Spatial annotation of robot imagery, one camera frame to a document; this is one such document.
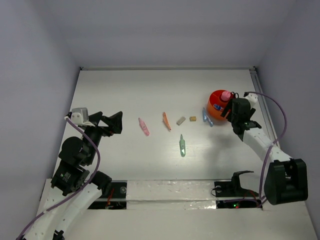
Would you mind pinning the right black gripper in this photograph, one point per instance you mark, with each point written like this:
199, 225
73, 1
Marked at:
227, 108

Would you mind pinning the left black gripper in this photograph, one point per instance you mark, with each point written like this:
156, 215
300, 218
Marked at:
115, 122

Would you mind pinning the black scissors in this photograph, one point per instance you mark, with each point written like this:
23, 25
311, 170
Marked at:
234, 95

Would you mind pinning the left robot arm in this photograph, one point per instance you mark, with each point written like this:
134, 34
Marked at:
77, 181

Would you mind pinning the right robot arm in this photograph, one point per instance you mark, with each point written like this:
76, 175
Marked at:
283, 179

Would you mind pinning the pink glue bottle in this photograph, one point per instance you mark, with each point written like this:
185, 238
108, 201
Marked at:
225, 96

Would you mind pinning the blue highlighter pen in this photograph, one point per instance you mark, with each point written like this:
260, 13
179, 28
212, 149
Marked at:
206, 118

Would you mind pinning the pink highlighter pen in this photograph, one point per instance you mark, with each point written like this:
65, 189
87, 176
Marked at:
143, 127

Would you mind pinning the tan small eraser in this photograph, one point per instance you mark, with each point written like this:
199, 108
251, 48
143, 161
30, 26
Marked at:
192, 118

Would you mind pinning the grey eraser block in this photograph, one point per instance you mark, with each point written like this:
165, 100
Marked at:
181, 120

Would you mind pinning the orange highlighter pen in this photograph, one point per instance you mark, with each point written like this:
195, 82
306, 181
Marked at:
166, 121

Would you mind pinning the green highlighter pen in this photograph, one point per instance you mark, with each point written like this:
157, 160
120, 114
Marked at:
182, 146

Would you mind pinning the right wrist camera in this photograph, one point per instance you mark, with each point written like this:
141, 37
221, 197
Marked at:
251, 97

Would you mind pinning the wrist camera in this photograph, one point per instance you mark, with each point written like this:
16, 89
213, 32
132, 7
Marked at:
251, 97
79, 116

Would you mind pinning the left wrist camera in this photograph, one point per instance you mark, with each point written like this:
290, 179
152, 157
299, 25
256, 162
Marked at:
79, 116

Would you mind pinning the aluminium rail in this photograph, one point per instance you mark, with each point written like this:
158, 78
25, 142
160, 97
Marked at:
263, 105

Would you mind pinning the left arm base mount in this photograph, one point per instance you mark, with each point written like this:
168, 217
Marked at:
115, 199

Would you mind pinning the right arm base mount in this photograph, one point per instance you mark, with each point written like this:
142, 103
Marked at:
229, 194

